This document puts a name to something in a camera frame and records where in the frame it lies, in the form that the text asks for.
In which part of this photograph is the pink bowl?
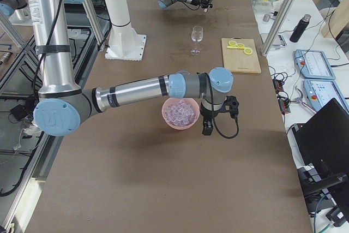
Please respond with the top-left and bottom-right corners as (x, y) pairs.
(161, 98), (200, 130)

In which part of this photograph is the black laptop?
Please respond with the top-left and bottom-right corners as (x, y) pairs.
(292, 98), (348, 176)

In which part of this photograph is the bamboo cutting board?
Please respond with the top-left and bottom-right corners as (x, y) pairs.
(221, 38), (261, 74)

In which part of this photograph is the clear ice cubes pile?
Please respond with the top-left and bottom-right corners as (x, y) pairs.
(165, 100), (196, 127)

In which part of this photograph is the silver kitchen scale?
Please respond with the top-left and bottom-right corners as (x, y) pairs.
(272, 34), (287, 50)

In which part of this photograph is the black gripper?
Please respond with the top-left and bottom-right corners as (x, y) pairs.
(192, 0), (210, 7)
(200, 95), (239, 120)

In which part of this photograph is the clear wine glass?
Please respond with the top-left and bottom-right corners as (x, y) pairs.
(191, 26), (203, 56)

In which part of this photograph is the lemon slice near handle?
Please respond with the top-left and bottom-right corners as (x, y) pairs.
(244, 47), (253, 55)

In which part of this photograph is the steel thermos cap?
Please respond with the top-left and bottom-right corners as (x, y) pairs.
(262, 14), (271, 22)

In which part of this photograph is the left teach pendant tablet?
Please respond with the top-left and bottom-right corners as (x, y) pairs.
(293, 49), (336, 80)

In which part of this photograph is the teach pendant tablet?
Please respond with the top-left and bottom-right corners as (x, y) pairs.
(303, 79), (348, 112)
(293, 49), (336, 80)

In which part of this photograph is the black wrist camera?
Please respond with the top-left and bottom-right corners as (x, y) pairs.
(202, 120), (214, 136)

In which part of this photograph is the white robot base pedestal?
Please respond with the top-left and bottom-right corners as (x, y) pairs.
(105, 0), (147, 61)

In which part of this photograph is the aluminium frame post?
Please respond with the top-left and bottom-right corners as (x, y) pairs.
(261, 0), (295, 57)

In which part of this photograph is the black thermos bottle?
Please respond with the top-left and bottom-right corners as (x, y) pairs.
(290, 14), (311, 43)

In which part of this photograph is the yellow plastic knife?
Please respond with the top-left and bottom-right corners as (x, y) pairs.
(227, 45), (246, 50)

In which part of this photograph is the right teach pendant tablet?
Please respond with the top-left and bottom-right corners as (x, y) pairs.
(303, 79), (348, 112)

